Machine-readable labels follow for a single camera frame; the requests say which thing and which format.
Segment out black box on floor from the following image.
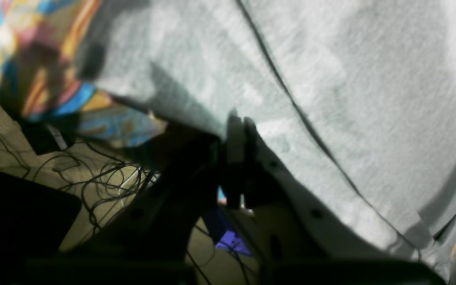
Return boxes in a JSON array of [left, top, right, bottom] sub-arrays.
[[0, 172, 83, 285]]

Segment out patterned tile tablecloth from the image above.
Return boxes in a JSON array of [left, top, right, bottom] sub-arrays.
[[0, 0, 167, 148]]

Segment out grey T-shirt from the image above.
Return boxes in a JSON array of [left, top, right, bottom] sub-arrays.
[[74, 0, 456, 281]]

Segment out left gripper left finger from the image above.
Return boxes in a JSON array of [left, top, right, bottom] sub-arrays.
[[22, 114, 245, 285]]

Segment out tangled black cables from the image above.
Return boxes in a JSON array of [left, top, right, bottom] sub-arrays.
[[0, 101, 252, 285]]

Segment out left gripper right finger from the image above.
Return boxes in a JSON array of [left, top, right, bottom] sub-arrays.
[[242, 118, 445, 285]]

